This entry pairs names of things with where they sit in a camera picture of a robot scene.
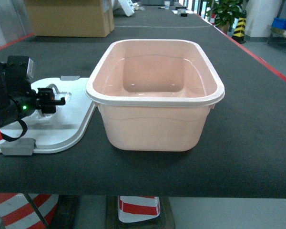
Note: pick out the black table mat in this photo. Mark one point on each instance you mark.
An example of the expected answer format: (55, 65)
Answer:
(241, 152)

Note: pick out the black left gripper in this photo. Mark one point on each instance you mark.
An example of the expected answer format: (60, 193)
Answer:
(17, 99)

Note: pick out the yellow black striped bollard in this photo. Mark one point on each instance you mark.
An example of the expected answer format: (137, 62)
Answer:
(239, 32)

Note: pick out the white box lid grey handle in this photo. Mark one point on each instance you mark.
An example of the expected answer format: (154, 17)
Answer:
(53, 133)

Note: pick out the white paper cup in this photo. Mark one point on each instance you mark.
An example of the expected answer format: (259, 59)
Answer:
(166, 5)

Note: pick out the red white traffic cone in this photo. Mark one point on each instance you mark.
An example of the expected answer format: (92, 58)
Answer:
(133, 212)
(37, 211)

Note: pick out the pink plastic storage box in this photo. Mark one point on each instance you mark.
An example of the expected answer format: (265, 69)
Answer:
(154, 94)

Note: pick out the green potted plant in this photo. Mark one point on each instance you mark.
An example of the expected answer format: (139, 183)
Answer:
(224, 12)

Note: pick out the red white traffic cone left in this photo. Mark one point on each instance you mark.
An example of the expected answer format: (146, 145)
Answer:
(37, 211)

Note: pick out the large cardboard box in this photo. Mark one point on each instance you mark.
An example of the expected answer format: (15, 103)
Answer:
(70, 18)

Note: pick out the red white traffic cone right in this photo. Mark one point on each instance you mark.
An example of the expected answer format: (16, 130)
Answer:
(133, 212)

